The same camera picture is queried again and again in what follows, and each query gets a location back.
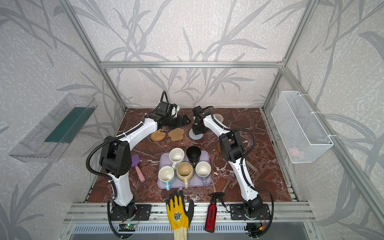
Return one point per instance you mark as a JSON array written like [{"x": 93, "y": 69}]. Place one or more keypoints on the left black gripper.
[{"x": 182, "y": 120}]

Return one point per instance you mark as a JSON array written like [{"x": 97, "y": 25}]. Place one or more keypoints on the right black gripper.
[{"x": 198, "y": 127}]

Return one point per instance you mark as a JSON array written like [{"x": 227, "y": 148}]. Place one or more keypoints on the grey round coaster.
[{"x": 194, "y": 136}]

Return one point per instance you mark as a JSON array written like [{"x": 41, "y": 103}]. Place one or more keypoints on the cork flower coaster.
[{"x": 176, "y": 134}]

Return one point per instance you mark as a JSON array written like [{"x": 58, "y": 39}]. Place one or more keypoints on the cream woven round coaster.
[{"x": 219, "y": 118}]

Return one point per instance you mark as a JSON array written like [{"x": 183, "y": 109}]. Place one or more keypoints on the black mug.
[{"x": 193, "y": 154}]

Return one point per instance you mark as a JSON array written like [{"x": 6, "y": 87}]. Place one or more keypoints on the woven tan round coaster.
[{"x": 158, "y": 135}]

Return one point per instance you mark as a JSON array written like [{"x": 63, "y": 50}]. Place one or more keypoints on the white speckled mug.
[{"x": 176, "y": 156}]

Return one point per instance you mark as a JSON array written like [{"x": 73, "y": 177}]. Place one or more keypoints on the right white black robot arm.
[{"x": 232, "y": 151}]

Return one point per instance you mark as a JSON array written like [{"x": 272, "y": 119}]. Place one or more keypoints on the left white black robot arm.
[{"x": 116, "y": 158}]

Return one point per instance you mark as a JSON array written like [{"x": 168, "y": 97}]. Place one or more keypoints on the beige yellow mug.
[{"x": 185, "y": 172}]

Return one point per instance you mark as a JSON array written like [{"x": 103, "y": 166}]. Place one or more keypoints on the pink purple spatula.
[{"x": 135, "y": 164}]

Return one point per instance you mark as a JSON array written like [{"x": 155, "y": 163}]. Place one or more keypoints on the yellow black work glove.
[{"x": 179, "y": 218}]

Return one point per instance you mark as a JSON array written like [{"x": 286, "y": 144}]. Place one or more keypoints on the red spray bottle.
[{"x": 210, "y": 223}]

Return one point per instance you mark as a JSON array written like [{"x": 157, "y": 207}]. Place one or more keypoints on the pink object in basket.
[{"x": 296, "y": 153}]

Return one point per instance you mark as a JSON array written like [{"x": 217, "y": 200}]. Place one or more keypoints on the green circuit board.
[{"x": 127, "y": 227}]

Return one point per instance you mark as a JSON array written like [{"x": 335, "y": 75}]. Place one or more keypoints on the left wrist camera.
[{"x": 175, "y": 110}]

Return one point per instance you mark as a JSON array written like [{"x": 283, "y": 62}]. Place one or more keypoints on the white mug lavender handle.
[{"x": 203, "y": 170}]

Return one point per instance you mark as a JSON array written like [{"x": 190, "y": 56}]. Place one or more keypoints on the white mug blue handle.
[{"x": 167, "y": 176}]

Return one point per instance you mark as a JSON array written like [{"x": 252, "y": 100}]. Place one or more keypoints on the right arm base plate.
[{"x": 242, "y": 212}]

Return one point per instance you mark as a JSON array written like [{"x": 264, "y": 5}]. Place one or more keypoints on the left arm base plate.
[{"x": 140, "y": 212}]

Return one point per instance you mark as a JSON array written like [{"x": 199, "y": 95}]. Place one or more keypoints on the white wire mesh basket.
[{"x": 299, "y": 127}]

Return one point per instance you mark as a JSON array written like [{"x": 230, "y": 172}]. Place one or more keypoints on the clear plastic wall bin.
[{"x": 48, "y": 141}]

